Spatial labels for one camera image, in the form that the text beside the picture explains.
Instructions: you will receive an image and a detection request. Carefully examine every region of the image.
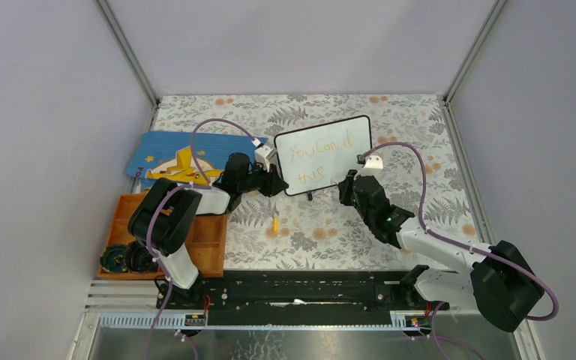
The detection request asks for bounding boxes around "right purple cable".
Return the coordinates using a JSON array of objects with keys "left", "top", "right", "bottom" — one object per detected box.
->
[{"left": 360, "top": 142, "right": 560, "bottom": 322}]

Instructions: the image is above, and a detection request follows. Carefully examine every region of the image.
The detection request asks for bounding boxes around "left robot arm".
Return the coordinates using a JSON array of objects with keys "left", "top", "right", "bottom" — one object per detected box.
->
[{"left": 127, "top": 152, "right": 289, "bottom": 308}]

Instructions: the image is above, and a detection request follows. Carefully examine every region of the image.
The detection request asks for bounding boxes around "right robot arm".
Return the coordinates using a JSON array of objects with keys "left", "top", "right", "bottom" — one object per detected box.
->
[{"left": 338, "top": 170, "right": 545, "bottom": 332}]

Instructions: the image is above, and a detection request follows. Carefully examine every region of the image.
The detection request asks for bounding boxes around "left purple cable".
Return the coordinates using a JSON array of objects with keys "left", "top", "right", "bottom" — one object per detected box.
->
[{"left": 142, "top": 118, "right": 263, "bottom": 360}]

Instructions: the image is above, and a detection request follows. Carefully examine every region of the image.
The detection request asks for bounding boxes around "black framed whiteboard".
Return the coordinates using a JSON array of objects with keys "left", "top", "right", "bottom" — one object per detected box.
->
[{"left": 274, "top": 115, "right": 372, "bottom": 197}]

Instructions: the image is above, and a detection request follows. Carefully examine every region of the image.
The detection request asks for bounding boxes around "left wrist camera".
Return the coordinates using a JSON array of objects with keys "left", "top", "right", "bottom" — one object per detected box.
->
[{"left": 251, "top": 137, "right": 278, "bottom": 173}]

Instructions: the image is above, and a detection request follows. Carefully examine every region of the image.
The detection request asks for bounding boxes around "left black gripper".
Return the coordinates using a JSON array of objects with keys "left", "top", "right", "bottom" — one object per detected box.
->
[{"left": 237, "top": 158, "right": 288, "bottom": 197}]

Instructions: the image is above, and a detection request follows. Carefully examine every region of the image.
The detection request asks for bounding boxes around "wooden compartment tray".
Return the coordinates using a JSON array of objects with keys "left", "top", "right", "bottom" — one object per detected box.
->
[{"left": 97, "top": 193, "right": 228, "bottom": 281}]

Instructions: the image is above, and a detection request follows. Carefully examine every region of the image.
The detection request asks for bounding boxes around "blue pikachu cloth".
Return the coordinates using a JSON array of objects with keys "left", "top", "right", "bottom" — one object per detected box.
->
[{"left": 125, "top": 131, "right": 257, "bottom": 188}]

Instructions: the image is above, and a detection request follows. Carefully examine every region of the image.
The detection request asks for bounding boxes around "floral table mat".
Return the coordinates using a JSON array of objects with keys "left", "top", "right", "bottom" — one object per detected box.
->
[{"left": 153, "top": 94, "right": 480, "bottom": 270}]

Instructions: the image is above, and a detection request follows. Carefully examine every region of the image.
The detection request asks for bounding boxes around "dark round object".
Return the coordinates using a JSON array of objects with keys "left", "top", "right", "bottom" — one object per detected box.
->
[
  {"left": 99, "top": 244, "right": 128, "bottom": 274},
  {"left": 124, "top": 241, "right": 158, "bottom": 273}
]

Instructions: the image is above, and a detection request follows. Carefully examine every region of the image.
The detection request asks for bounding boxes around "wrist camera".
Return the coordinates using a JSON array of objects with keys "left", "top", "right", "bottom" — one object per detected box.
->
[
  {"left": 251, "top": 137, "right": 278, "bottom": 173},
  {"left": 355, "top": 154, "right": 384, "bottom": 177}
]

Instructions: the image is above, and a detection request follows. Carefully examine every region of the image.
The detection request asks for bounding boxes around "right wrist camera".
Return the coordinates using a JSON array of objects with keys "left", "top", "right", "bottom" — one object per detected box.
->
[{"left": 355, "top": 154, "right": 384, "bottom": 177}]

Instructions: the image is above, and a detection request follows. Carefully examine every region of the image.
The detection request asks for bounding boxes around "purple cable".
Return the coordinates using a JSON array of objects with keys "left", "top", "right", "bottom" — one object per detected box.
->
[
  {"left": 360, "top": 142, "right": 560, "bottom": 322},
  {"left": 142, "top": 118, "right": 263, "bottom": 360}
]

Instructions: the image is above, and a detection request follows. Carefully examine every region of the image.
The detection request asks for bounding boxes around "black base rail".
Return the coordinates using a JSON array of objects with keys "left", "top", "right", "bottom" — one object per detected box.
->
[{"left": 155, "top": 270, "right": 438, "bottom": 327}]

